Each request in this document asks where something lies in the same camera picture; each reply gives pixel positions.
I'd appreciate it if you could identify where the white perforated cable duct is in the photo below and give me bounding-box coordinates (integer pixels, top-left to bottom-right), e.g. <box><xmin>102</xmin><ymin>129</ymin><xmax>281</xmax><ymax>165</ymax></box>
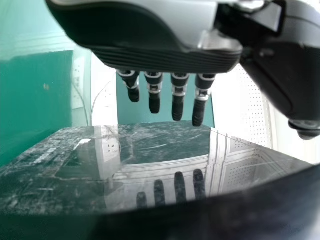
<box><xmin>233</xmin><ymin>64</ymin><xmax>279</xmax><ymax>151</ymax></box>

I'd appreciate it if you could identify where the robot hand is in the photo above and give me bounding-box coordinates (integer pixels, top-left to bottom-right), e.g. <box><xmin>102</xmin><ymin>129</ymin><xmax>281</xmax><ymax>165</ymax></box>
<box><xmin>44</xmin><ymin>0</ymin><xmax>320</xmax><ymax>141</ymax></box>

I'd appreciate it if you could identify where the thin white cable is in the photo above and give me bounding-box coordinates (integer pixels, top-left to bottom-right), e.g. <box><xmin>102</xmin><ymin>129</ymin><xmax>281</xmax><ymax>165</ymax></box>
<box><xmin>90</xmin><ymin>76</ymin><xmax>118</xmax><ymax>126</ymax></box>

